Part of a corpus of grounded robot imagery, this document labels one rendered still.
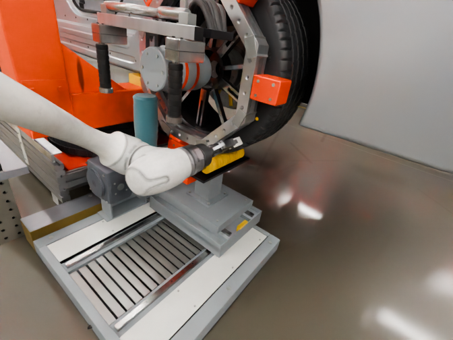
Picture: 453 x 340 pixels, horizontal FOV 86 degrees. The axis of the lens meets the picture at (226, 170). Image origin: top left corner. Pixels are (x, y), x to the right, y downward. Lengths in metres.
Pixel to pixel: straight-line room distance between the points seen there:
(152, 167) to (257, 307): 0.80
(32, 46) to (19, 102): 0.68
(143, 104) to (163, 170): 0.40
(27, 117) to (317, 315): 1.18
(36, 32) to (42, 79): 0.15
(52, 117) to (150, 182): 0.23
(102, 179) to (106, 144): 0.49
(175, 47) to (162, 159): 0.26
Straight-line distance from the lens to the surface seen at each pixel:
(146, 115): 0.96
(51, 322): 1.20
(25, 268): 1.40
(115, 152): 0.70
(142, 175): 0.59
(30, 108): 0.49
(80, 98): 1.22
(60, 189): 1.45
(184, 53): 0.64
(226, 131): 0.84
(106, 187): 1.18
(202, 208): 1.21
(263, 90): 0.74
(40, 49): 1.15
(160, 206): 1.33
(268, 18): 0.84
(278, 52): 0.81
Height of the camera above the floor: 0.97
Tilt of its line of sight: 28 degrees down
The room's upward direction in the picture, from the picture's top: 9 degrees clockwise
